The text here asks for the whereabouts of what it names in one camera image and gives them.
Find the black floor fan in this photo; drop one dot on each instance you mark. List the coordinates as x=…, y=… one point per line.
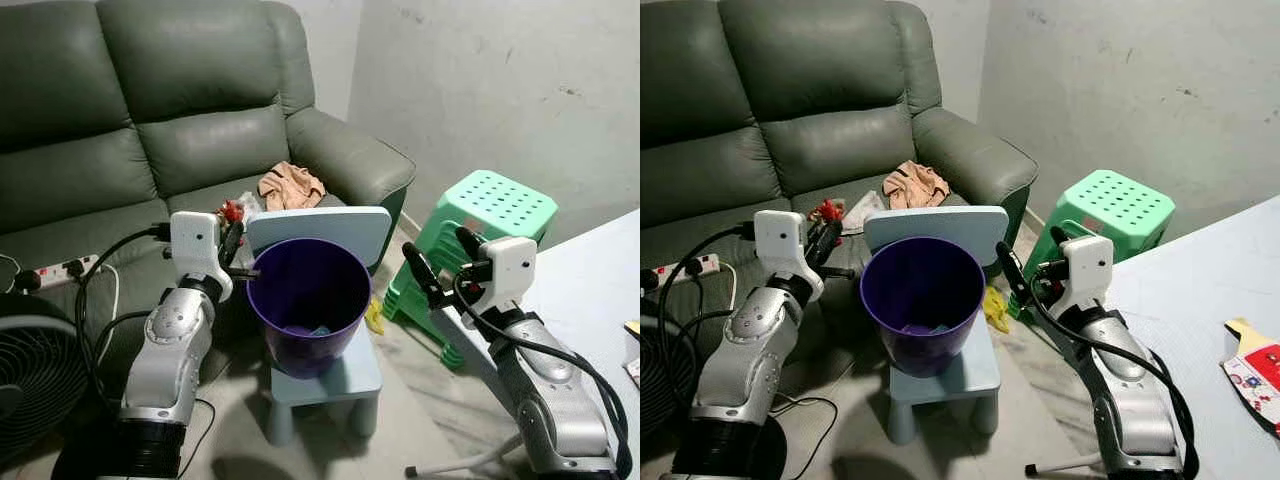
x=35, y=370
x=665, y=380

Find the grey-green leather sofa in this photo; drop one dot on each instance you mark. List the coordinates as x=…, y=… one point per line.
x=790, y=100
x=150, y=100

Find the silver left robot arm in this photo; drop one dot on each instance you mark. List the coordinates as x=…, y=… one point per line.
x=165, y=360
x=750, y=360

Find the purple rubbish bin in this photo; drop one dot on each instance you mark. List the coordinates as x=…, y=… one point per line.
x=310, y=300
x=925, y=300

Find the white plastic bag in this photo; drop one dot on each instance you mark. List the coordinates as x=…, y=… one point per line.
x=862, y=212
x=250, y=203

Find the white power strip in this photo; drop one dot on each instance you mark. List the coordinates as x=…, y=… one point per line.
x=68, y=268
x=690, y=267

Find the light blue small chair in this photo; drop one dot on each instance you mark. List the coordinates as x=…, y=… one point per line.
x=330, y=225
x=950, y=222

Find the grey folding table leg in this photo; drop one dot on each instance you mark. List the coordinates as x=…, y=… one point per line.
x=1060, y=465
x=460, y=345

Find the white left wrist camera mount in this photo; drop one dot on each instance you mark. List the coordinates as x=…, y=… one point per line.
x=783, y=250
x=195, y=250

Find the yellow crumpled scrap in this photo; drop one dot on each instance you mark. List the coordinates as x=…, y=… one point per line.
x=373, y=315
x=995, y=308

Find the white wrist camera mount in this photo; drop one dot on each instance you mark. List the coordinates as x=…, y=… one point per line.
x=783, y=250
x=195, y=250
x=512, y=270
x=1088, y=265

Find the tan crumpled cloth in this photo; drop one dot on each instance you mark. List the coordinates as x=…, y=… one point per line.
x=290, y=188
x=915, y=185

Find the red wrapper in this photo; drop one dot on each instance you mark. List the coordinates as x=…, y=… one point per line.
x=826, y=208
x=232, y=208

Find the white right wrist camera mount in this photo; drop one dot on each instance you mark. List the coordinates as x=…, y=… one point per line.
x=1088, y=265
x=512, y=270

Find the green plastic stool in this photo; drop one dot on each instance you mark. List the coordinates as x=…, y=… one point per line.
x=495, y=205
x=1115, y=205

